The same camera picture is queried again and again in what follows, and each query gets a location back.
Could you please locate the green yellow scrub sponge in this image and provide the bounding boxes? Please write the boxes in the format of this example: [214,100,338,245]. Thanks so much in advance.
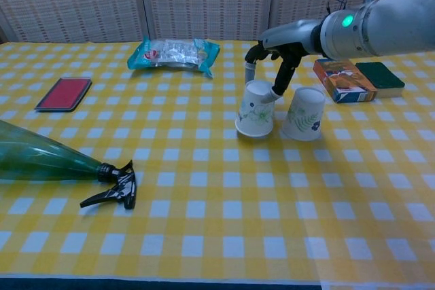
[355,61,406,100]

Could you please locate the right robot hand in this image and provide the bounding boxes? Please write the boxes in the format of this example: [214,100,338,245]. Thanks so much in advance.
[245,20,324,105]

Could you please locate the red ink stamp pad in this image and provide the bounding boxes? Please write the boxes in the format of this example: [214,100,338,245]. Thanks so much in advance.
[34,77,93,113]

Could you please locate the green spray bottle black trigger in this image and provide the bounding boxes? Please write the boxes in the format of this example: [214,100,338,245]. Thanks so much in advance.
[0,119,137,211]

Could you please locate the blue silver snack bag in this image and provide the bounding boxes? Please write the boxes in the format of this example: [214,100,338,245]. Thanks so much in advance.
[126,35,221,79]

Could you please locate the yellow white checked tablecloth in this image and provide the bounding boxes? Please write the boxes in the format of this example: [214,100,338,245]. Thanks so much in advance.
[0,39,435,287]

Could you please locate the white floral paper cup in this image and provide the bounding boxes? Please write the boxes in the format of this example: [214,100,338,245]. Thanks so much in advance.
[280,87,326,142]
[234,79,284,138]

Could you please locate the orange cardboard box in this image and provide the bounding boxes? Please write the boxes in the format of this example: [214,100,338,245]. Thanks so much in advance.
[313,58,379,104]

